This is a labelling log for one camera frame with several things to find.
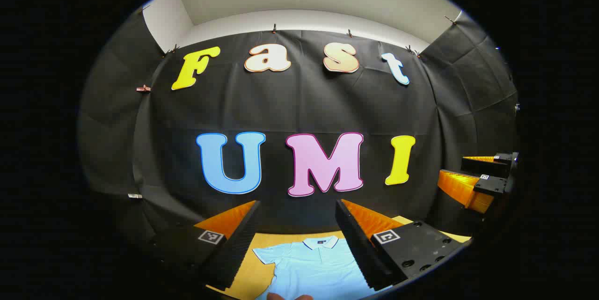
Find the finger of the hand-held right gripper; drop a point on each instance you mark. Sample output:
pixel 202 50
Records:
pixel 491 185
pixel 484 167

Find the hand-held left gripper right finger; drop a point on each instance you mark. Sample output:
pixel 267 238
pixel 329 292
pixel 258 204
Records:
pixel 358 249

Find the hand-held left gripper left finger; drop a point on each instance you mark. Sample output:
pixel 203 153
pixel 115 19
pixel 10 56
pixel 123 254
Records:
pixel 233 254

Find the light blue polo T-shirt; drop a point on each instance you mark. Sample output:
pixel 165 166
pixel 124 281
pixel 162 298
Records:
pixel 313 272

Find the small white clip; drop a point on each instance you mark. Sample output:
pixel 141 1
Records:
pixel 135 195

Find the black backdrop cloth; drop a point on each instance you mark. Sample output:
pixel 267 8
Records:
pixel 290 103

